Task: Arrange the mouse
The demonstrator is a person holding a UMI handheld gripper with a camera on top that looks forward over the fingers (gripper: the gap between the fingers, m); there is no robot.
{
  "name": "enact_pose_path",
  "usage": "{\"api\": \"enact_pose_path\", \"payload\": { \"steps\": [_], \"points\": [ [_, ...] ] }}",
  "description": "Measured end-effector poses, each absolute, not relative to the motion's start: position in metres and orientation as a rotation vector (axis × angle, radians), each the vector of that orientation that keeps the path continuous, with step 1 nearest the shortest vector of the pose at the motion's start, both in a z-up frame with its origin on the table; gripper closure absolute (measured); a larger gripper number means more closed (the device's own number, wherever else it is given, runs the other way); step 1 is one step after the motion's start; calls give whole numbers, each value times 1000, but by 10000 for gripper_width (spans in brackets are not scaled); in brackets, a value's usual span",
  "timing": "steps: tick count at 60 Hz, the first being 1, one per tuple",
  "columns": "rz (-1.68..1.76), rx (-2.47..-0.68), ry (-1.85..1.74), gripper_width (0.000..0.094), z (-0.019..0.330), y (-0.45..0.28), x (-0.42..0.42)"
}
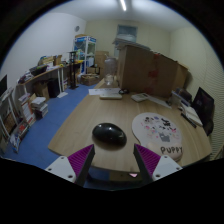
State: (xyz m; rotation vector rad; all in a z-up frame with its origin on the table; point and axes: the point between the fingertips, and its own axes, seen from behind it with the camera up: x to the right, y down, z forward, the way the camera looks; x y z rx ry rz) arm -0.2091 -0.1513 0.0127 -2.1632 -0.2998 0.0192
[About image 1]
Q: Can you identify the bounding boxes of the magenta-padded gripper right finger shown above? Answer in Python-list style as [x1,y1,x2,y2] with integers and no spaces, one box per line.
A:
[133,143,183,185]

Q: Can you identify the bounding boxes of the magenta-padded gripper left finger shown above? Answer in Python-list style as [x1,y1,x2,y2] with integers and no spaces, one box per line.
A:
[44,144,96,187]

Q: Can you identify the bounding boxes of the black computer mouse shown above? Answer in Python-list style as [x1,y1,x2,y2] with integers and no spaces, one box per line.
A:
[91,122,128,148]

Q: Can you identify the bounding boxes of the white cartoon-print mouse pad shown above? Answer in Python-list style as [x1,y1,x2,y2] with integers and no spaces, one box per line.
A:
[131,112,184,163]

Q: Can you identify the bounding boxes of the black marker pen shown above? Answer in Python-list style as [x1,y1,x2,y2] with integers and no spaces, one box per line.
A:
[180,113,198,129]

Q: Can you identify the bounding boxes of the long white paper sheet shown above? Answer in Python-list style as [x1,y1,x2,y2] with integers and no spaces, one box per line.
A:
[146,94,173,109]

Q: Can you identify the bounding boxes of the open white notebook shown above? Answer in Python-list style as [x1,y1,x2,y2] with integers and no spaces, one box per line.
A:
[179,104,204,128]

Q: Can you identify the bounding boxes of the white remote control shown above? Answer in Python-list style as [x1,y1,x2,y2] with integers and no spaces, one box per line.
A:
[130,92,150,103]

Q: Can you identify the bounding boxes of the stack of books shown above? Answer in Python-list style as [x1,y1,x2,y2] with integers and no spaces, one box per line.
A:
[30,96,49,120]

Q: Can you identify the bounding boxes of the blue flat package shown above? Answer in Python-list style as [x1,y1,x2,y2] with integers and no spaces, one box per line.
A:
[170,90,188,107]

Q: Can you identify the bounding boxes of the white flat device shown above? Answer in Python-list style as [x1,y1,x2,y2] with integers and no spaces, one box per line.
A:
[99,92,123,100]

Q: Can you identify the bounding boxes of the shelf unit with books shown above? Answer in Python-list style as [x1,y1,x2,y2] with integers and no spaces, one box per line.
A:
[0,87,37,153]

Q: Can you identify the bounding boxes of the dark bag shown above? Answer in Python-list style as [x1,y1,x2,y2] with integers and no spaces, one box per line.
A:
[175,87,194,103]

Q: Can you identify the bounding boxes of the black computer tower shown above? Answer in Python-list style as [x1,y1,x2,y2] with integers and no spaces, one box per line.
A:
[47,78,61,99]

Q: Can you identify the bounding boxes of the black monitor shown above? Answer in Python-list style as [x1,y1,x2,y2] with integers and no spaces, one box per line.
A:
[191,86,215,126]

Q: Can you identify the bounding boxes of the brown cardboard carton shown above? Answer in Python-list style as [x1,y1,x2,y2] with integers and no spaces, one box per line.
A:
[33,81,50,100]

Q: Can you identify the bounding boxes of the open cardboard box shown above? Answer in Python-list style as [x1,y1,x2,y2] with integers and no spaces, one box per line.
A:
[80,73,101,87]

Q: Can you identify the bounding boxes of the black tall stand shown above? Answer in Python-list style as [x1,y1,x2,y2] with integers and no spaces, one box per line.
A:
[67,50,80,90]

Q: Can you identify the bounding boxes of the small brown cardboard box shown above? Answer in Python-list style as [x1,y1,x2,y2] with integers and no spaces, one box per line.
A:
[178,63,190,89]

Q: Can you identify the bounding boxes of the large brown cardboard box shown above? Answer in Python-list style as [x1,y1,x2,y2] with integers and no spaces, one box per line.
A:
[116,44,183,99]

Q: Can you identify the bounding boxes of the long wooden side desk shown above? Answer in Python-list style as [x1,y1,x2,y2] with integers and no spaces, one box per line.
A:
[16,59,84,101]

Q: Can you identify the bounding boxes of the clear water jug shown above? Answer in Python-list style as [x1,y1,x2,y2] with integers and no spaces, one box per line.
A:
[104,56,118,86]

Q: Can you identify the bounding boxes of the black box-shaped device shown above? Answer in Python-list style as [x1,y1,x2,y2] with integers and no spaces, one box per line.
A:
[29,64,48,77]

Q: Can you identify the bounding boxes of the tall brown cardboard box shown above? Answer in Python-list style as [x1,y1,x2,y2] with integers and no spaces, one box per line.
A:
[94,50,110,75]

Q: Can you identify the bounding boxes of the grey flat board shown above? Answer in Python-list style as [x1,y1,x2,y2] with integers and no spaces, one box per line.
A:
[112,37,153,51]

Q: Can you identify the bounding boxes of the window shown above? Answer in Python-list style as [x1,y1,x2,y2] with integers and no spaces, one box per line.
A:
[116,24,138,43]

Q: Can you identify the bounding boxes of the ceiling tube light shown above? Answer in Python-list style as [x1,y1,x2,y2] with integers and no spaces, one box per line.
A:
[119,0,128,12]

